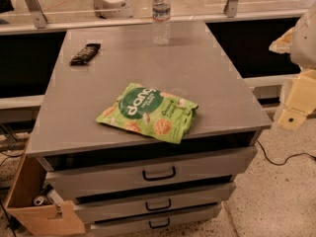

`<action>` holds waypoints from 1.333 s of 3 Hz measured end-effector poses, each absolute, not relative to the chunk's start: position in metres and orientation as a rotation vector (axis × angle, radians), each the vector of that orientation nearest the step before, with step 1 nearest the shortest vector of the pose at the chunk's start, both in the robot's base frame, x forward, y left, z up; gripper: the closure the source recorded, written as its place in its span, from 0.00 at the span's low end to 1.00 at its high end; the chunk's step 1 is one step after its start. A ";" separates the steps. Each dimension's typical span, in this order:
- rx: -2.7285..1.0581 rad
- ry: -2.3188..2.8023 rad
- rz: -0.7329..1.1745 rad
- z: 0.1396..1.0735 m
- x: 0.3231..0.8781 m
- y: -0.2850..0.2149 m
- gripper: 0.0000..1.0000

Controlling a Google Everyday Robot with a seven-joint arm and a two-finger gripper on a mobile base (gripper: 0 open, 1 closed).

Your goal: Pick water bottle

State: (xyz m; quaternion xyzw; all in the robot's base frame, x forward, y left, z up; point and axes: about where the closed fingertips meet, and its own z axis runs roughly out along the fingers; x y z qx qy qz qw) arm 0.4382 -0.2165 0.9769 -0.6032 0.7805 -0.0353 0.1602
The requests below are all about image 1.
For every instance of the top grey drawer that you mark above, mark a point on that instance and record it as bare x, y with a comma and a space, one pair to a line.
85, 182

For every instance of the bottom grey drawer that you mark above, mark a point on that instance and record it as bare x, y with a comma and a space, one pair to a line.
155, 221

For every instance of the right metal fence bracket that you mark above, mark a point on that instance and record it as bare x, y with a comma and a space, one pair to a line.
230, 9

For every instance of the dark snack bar wrapper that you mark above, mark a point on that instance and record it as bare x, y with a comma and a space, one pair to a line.
86, 54

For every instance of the grey drawer cabinet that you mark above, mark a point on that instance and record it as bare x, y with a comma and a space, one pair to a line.
141, 136

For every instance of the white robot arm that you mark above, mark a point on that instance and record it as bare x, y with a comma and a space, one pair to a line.
303, 42

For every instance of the left metal fence bracket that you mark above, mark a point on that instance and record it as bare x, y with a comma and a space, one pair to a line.
37, 15

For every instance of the can in wooden bin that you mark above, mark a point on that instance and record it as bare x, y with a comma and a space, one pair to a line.
40, 200

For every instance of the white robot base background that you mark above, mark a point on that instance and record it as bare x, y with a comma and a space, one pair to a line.
113, 8

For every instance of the wooden side bin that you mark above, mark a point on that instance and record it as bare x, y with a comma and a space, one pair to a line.
32, 208

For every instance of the middle grey drawer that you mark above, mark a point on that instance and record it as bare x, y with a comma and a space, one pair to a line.
140, 202

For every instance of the metal fence bracket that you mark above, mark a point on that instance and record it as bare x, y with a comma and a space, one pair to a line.
230, 9
37, 15

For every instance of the grey drawer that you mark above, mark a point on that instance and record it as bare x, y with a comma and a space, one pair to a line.
155, 221
85, 182
140, 202

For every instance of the clear plastic water bottle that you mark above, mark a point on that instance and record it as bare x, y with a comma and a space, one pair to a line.
161, 14

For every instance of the green chips bag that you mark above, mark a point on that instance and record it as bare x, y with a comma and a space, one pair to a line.
150, 112

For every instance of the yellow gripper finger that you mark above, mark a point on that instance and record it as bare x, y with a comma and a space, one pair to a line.
300, 101

